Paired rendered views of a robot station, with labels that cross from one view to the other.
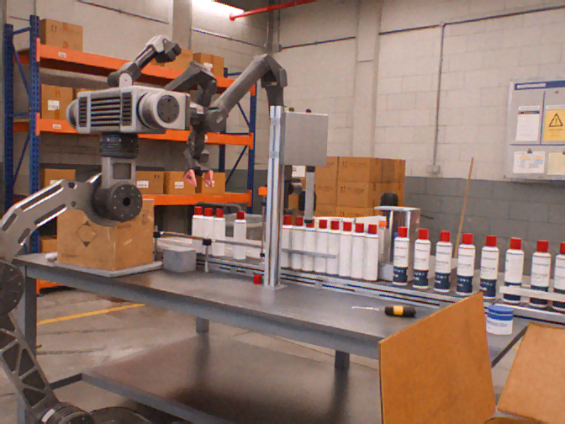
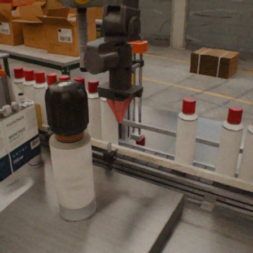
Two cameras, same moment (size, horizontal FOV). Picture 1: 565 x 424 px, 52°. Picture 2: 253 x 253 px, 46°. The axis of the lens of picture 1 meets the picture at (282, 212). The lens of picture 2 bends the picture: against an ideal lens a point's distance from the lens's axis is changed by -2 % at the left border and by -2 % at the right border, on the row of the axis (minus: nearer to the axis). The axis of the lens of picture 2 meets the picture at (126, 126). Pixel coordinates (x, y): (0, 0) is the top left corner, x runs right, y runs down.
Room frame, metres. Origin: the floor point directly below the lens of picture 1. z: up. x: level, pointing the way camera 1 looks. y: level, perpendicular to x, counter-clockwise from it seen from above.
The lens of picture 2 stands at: (3.09, -0.04, 1.35)
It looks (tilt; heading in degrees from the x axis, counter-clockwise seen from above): 26 degrees down; 175
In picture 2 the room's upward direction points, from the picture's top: straight up
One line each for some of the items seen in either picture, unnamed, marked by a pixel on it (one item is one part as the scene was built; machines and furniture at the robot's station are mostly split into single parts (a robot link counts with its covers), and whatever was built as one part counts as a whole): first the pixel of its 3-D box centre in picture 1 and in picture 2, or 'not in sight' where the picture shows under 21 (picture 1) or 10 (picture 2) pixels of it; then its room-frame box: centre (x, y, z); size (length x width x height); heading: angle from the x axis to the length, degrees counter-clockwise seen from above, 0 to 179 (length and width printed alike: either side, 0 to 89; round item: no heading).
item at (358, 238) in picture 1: (358, 250); (32, 98); (2.09, -0.28, 0.98); 0.05 x 0.05 x 0.20
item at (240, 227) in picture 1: (240, 235); (186, 135); (2.40, 0.18, 0.98); 0.05 x 0.05 x 0.20
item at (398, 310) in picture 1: (382, 309); not in sight; (1.78, -0.33, 0.84); 0.20 x 0.03 x 0.03; 83
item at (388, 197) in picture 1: (388, 222); not in sight; (2.67, -0.49, 1.04); 0.09 x 0.09 x 0.29
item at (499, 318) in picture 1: (499, 320); not in sight; (1.63, -0.64, 0.87); 0.07 x 0.07 x 0.07
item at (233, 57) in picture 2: not in sight; (214, 62); (-1.54, 1.75, 0.16); 0.65 x 0.54 x 0.32; 52
